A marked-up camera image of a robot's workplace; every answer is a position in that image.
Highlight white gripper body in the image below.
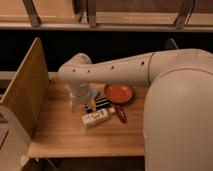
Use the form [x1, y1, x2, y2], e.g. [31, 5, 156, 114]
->
[66, 83, 92, 104]

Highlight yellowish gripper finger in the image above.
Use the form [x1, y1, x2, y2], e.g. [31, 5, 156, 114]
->
[90, 98, 97, 112]

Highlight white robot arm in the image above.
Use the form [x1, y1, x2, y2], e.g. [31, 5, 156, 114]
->
[58, 49, 213, 171]

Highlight black white striped block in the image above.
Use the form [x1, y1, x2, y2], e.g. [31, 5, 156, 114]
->
[85, 98, 110, 113]

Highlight dark red spoon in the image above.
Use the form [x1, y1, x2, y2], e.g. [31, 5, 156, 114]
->
[115, 105, 127, 123]

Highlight orange red bowl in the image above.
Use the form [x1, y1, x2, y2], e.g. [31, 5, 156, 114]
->
[104, 84, 134, 103]

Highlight left wooden side panel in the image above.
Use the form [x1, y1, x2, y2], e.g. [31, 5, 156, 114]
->
[0, 38, 49, 141]

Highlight right dark side panel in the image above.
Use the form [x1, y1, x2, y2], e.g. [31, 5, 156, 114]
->
[165, 38, 179, 50]

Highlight wooden shelf rail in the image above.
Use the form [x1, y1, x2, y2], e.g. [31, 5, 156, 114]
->
[0, 0, 213, 32]

